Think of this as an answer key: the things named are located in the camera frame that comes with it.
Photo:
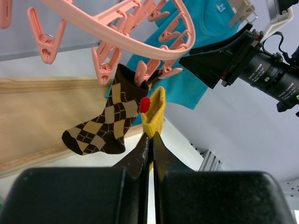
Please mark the yellow sock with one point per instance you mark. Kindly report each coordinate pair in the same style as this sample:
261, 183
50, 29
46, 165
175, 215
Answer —
152, 112

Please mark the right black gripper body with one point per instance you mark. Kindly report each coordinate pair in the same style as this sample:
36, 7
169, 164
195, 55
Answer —
245, 44

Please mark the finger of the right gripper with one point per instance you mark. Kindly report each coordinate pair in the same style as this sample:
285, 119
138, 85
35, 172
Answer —
207, 63

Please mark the wooden clothes rack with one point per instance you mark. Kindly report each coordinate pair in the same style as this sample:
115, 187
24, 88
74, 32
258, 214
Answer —
35, 111

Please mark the teal cloth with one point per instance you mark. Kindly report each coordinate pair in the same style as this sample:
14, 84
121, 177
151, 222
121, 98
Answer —
211, 19

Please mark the brown argyle sock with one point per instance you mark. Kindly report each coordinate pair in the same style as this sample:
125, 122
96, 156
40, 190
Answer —
105, 133
154, 79

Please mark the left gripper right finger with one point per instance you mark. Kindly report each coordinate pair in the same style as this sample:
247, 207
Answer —
185, 196

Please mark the pink round clip hanger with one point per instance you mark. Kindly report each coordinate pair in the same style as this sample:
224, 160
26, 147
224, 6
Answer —
113, 28

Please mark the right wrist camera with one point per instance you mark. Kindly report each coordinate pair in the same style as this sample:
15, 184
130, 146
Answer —
280, 13

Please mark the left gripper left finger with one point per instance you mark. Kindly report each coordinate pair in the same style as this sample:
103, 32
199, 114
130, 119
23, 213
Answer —
83, 195

